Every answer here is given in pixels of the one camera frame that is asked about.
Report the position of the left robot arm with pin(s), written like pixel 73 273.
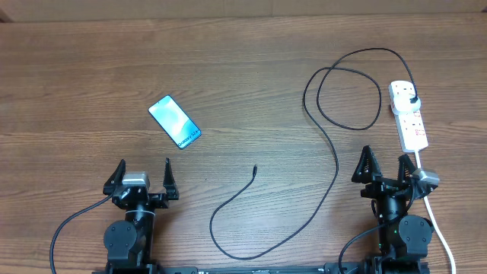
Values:
pixel 129 241

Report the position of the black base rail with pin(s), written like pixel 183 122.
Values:
pixel 327 268

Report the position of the white power strip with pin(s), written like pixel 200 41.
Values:
pixel 411 130

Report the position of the white charger plug adapter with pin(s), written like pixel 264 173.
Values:
pixel 405 103

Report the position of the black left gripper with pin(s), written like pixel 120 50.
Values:
pixel 168 183

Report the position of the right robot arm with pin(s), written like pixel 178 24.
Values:
pixel 403 239

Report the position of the blue Galaxy smartphone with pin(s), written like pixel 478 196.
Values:
pixel 175 122

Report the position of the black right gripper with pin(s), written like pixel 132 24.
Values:
pixel 383 185

